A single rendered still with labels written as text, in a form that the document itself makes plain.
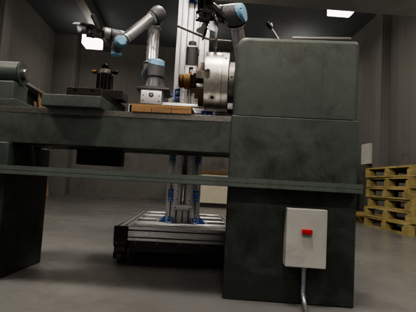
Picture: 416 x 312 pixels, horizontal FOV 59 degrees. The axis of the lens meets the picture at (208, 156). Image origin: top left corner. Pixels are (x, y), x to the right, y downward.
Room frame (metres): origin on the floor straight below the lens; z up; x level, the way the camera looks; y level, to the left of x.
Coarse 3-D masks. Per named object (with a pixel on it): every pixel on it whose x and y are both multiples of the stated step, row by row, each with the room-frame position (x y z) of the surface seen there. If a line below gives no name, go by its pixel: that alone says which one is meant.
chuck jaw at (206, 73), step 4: (196, 72) 1.85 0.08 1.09; (200, 72) 1.85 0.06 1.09; (204, 72) 1.84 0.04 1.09; (208, 72) 1.84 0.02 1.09; (192, 76) 1.93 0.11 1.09; (196, 76) 1.85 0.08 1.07; (200, 76) 1.85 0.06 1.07; (204, 76) 1.84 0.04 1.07; (208, 76) 1.84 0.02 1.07; (192, 80) 1.93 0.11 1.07; (196, 80) 1.91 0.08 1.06; (200, 80) 1.90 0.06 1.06
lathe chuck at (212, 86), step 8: (208, 56) 1.86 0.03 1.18; (216, 56) 1.86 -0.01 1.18; (208, 64) 1.84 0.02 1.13; (216, 64) 1.84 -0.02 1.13; (216, 72) 1.83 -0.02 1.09; (208, 80) 1.83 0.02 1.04; (216, 80) 1.83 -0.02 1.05; (208, 88) 1.85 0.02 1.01; (216, 88) 1.84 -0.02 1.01; (208, 96) 1.87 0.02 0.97; (216, 96) 1.87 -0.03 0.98; (208, 104) 1.91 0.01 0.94; (216, 104) 1.91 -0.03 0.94
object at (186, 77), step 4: (180, 76) 1.96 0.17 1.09; (184, 76) 1.95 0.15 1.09; (188, 76) 1.95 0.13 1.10; (180, 80) 1.96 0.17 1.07; (184, 80) 1.95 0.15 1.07; (188, 80) 1.95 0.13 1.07; (180, 84) 1.97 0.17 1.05; (184, 84) 1.96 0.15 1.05; (188, 84) 1.96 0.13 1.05; (192, 84) 1.97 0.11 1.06; (184, 88) 1.99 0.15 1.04; (188, 88) 1.98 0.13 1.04
